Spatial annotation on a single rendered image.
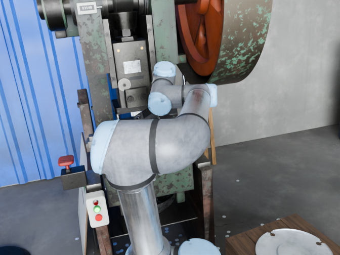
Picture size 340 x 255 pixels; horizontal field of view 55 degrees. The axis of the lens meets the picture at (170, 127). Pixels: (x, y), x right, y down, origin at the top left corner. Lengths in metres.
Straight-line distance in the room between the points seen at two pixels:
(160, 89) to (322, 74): 2.58
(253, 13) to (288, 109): 2.21
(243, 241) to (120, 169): 0.91
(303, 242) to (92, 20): 1.22
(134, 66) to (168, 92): 0.43
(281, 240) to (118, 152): 1.00
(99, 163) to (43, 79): 2.03
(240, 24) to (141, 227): 0.76
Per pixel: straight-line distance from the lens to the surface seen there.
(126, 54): 1.42
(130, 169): 0.67
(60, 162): 1.36
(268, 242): 1.49
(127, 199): 0.76
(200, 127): 0.69
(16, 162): 2.88
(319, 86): 3.49
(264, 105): 3.20
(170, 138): 0.64
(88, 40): 1.36
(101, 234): 1.49
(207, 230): 1.61
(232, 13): 1.19
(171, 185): 1.49
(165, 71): 1.09
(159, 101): 1.01
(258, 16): 1.24
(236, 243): 1.47
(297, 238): 1.53
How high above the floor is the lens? 1.31
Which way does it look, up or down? 21 degrees down
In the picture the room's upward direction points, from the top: 5 degrees counter-clockwise
